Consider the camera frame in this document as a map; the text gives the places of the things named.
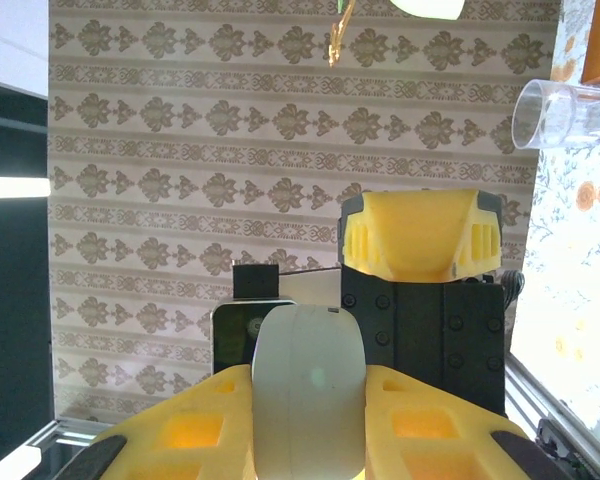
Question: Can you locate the clear glass cup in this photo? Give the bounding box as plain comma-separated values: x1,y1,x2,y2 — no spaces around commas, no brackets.
510,78,600,151

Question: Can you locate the gold wire glass rack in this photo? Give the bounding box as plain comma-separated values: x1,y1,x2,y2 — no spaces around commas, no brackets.
327,0,357,69

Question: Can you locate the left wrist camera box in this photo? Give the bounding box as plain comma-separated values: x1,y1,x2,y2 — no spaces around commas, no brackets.
211,263,342,377

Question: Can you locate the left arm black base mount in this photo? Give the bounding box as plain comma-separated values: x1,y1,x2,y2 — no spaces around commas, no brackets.
533,418,594,474

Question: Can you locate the aluminium frame beam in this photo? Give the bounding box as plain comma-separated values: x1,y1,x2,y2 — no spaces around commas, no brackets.
24,417,112,452

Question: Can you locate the white room light strip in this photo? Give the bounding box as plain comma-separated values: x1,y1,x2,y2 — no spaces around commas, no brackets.
0,177,51,200

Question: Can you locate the mint green earbud charging case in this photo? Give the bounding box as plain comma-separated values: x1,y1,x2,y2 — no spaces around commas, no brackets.
251,304,369,480

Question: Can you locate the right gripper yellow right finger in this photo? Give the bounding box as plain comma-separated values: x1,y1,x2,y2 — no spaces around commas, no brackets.
363,364,584,480

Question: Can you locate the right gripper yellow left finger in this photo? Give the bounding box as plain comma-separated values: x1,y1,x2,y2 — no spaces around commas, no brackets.
54,363,256,480

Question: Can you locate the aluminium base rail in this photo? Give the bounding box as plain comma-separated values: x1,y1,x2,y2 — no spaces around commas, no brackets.
503,349,600,480

